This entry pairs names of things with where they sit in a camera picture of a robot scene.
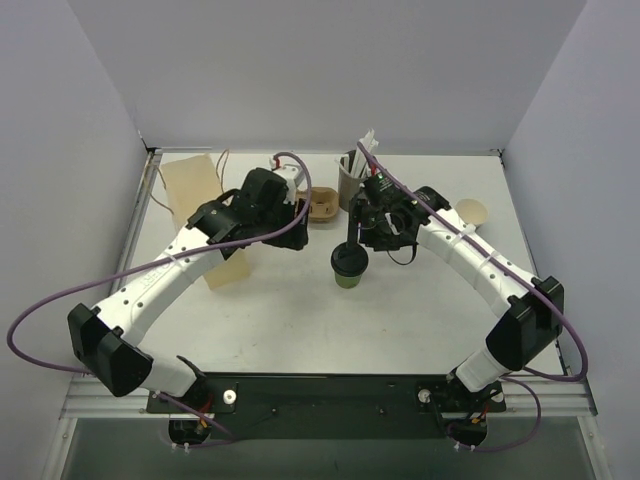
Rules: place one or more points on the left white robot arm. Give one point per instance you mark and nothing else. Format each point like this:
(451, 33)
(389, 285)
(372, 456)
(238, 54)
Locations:
(106, 338)

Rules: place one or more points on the white wrapped straw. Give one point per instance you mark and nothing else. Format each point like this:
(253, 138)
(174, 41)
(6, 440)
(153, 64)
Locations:
(367, 144)

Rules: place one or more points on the green paper coffee cup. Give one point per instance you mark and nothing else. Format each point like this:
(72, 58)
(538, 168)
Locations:
(347, 282)

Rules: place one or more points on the brown paper bag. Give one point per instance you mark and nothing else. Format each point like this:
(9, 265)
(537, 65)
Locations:
(189, 183)

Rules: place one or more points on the grey straw holder cup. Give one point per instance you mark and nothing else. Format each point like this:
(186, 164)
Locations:
(350, 177)

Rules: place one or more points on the black plastic cup lid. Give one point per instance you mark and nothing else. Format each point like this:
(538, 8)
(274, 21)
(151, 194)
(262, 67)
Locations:
(349, 259)

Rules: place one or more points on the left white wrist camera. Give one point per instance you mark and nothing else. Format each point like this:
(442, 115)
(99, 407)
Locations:
(291, 173)

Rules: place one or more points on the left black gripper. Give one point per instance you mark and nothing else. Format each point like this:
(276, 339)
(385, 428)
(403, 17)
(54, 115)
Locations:
(288, 235)

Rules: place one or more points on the aluminium frame rail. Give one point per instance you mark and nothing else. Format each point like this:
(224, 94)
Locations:
(88, 399)

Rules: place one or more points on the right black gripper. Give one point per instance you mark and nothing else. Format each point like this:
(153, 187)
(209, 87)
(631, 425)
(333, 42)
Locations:
(361, 220)

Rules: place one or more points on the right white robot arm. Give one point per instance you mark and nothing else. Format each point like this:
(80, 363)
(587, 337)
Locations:
(526, 307)

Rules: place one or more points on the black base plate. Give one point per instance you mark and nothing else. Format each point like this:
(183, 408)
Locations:
(342, 406)

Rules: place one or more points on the brown cardboard cup carrier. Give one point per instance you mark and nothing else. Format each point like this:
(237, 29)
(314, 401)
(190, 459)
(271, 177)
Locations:
(324, 205)

